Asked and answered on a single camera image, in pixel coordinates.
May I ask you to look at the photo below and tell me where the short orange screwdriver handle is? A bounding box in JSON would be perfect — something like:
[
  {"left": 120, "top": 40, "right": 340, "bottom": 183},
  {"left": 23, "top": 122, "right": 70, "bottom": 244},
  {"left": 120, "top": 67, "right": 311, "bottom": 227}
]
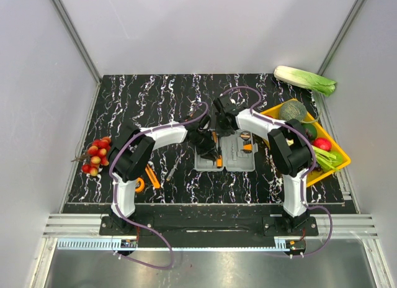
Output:
[{"left": 216, "top": 156, "right": 223, "bottom": 168}]

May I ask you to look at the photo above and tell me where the toy napa cabbage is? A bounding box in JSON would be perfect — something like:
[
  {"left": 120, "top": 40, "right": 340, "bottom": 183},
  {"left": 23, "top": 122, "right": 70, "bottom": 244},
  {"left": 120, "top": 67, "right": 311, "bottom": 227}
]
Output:
[{"left": 274, "top": 66, "right": 336, "bottom": 96}]

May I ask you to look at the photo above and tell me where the orange tape measure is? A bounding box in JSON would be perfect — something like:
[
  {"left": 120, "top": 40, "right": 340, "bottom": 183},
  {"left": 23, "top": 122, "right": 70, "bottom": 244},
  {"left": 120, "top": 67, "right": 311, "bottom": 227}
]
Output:
[{"left": 135, "top": 178, "right": 145, "bottom": 193}]

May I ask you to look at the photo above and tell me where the hex key set orange holder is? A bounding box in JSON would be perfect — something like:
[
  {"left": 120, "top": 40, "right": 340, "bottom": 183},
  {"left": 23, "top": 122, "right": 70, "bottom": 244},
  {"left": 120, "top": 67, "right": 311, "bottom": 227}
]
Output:
[{"left": 242, "top": 140, "right": 253, "bottom": 153}]

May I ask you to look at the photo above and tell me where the toy cantaloupe melon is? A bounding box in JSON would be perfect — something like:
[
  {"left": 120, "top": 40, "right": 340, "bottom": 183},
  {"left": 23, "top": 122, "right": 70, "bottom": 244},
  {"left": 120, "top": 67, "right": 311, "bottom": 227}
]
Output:
[{"left": 278, "top": 100, "right": 307, "bottom": 122}]

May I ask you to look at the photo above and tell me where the orange utility knife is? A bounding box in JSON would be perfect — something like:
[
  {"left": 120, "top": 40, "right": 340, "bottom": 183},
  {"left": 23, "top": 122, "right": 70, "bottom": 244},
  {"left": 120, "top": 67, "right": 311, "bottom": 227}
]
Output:
[{"left": 145, "top": 164, "right": 161, "bottom": 189}]

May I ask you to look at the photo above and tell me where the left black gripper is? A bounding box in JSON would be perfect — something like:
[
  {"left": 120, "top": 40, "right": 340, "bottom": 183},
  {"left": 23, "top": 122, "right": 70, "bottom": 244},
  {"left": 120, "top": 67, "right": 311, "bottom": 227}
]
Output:
[{"left": 192, "top": 130, "right": 220, "bottom": 162}]

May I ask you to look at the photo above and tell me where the grey plastic tool case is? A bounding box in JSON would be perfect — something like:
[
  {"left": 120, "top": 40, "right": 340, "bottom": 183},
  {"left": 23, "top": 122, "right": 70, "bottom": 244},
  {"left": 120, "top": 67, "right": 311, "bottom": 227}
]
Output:
[{"left": 194, "top": 130, "right": 258, "bottom": 173}]

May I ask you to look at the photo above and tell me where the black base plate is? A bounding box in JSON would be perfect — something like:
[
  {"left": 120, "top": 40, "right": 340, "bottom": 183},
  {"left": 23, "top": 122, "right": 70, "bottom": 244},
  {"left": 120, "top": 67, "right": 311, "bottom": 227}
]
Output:
[{"left": 99, "top": 202, "right": 319, "bottom": 238}]

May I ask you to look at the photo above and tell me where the toy red apple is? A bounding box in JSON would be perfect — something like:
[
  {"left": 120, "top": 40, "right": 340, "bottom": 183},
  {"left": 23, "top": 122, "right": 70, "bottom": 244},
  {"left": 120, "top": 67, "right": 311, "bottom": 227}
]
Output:
[{"left": 313, "top": 137, "right": 332, "bottom": 151}]

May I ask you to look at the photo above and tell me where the toy green avocado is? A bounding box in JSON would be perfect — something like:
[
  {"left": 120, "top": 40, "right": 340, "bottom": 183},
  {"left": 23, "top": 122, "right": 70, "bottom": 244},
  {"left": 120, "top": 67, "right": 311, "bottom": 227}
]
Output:
[{"left": 302, "top": 124, "right": 318, "bottom": 141}]

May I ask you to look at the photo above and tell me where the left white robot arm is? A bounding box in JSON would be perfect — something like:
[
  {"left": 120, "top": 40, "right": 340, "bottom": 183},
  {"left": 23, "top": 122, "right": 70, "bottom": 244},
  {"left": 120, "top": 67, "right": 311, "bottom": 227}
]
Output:
[{"left": 108, "top": 114, "right": 218, "bottom": 235}]

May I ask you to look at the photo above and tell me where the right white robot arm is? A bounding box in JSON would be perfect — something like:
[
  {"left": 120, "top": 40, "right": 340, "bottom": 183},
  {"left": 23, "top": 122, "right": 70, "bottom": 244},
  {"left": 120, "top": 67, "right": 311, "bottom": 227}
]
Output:
[{"left": 213, "top": 95, "right": 315, "bottom": 236}]

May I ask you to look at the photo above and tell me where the toy lychee bunch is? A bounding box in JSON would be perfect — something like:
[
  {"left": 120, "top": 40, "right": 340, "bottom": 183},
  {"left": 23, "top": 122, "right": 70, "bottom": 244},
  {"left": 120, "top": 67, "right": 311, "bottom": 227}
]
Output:
[{"left": 71, "top": 137, "right": 112, "bottom": 177}]

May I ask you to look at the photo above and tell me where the toy green leafy vegetable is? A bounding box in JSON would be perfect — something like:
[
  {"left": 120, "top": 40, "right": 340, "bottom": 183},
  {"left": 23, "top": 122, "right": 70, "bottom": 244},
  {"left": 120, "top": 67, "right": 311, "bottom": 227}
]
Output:
[{"left": 313, "top": 146, "right": 344, "bottom": 172}]

